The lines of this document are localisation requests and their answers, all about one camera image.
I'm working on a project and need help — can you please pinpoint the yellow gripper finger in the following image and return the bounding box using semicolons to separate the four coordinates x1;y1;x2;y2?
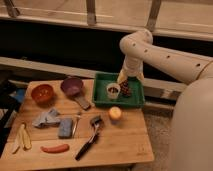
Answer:
137;73;144;82
117;70;127;84

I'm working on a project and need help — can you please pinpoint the blue sponge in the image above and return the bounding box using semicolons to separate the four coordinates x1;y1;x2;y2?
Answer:
58;118;73;138

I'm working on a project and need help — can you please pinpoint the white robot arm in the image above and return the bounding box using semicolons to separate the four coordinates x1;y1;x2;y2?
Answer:
117;29;213;171

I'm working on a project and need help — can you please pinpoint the purple bowl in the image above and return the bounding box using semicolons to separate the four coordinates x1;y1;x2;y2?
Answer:
60;77;83;97

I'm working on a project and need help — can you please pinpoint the orange bowl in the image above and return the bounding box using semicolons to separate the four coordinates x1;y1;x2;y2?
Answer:
31;84;54;104

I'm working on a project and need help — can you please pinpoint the dark pine cone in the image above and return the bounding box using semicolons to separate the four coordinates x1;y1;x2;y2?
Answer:
120;80;131;97

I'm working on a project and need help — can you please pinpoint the white cup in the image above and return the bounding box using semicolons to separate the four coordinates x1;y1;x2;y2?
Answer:
106;83;120;99

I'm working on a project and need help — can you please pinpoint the green plastic tray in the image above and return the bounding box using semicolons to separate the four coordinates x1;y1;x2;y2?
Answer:
92;73;145;108

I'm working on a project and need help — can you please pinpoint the yellow apple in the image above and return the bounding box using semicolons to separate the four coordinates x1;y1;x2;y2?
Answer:
109;107;122;121

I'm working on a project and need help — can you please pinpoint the brown rectangular block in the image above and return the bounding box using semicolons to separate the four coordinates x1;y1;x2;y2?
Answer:
74;95;91;110

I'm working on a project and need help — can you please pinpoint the silver fork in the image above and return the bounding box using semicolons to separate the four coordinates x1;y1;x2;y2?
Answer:
72;111;81;138

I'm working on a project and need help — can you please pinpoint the wooden cutting board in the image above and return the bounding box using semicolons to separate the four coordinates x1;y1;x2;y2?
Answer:
0;81;154;171

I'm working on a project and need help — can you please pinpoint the grey blue cloth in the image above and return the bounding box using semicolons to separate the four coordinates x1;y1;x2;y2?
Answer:
32;108;60;128

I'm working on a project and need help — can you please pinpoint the red sausage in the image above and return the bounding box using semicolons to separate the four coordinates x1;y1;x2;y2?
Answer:
40;144;69;153

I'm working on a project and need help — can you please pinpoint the blue object at left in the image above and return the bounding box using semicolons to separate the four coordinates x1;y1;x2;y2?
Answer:
11;88;26;103

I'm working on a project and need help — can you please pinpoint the black stand at left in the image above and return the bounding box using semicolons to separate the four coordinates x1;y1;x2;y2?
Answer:
0;70;20;156

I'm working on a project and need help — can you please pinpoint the black handled brush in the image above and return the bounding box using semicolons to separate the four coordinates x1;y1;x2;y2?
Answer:
75;115;102;160

